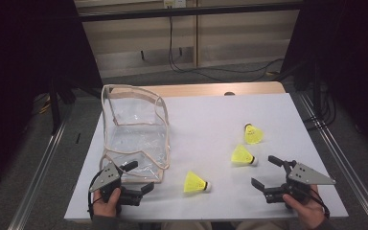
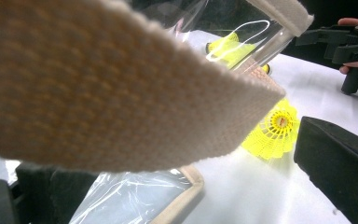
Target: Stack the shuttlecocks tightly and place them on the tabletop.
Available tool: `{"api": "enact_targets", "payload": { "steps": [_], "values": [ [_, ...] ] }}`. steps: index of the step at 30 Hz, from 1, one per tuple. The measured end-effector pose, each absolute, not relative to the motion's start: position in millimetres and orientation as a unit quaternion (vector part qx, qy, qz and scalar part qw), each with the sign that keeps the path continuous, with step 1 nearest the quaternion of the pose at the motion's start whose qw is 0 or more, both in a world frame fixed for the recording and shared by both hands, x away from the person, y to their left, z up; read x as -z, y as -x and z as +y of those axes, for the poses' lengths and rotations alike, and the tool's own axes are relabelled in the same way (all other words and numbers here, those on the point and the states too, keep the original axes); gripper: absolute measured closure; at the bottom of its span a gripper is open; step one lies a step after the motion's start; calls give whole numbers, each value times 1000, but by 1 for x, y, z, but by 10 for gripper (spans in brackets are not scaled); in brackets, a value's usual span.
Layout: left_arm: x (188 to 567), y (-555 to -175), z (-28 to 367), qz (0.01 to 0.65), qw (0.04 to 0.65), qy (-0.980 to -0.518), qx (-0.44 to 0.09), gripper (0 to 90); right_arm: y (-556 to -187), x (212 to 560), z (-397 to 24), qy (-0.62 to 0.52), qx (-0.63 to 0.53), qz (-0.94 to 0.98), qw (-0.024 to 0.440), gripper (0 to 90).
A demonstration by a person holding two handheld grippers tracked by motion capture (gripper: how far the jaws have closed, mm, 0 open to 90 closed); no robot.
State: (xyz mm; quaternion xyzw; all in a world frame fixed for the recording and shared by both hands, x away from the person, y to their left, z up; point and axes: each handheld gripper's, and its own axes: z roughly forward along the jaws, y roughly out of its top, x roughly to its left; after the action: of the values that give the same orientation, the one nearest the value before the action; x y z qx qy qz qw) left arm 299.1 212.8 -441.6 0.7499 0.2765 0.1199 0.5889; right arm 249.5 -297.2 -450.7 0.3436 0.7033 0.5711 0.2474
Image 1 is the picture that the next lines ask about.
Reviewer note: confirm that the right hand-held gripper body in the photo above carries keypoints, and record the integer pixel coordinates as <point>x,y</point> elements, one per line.
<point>306,175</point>

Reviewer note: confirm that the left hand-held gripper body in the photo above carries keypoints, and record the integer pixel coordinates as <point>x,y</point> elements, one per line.
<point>107,177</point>

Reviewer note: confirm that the yellow plastic shuttlecock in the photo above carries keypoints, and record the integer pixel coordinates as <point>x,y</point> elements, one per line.
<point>194,183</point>
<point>241,156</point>
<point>254,134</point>

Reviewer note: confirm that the person's left hand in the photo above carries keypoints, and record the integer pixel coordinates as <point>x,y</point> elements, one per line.
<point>107,209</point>

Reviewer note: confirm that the person's right hand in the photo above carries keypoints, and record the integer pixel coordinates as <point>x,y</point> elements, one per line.
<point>310,214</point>

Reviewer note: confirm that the person's left leg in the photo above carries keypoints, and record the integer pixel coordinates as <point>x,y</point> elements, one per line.
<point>185,226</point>

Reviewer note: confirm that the dark table grommet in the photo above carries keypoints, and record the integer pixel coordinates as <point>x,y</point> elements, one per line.
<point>229,93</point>

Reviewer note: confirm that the black metal stand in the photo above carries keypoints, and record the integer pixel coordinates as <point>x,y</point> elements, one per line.
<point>56,108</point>

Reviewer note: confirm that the black curtain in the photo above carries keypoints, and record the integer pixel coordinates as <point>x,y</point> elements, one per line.
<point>19,64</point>
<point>348,64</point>

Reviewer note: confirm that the dark desk edge bar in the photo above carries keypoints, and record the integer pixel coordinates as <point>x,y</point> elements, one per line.
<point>188,12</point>

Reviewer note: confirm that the metal floor rail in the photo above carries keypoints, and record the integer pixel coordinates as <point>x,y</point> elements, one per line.
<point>341,159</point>
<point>38,172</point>

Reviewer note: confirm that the white wall power outlet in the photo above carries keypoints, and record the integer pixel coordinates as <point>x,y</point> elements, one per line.
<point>174,3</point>

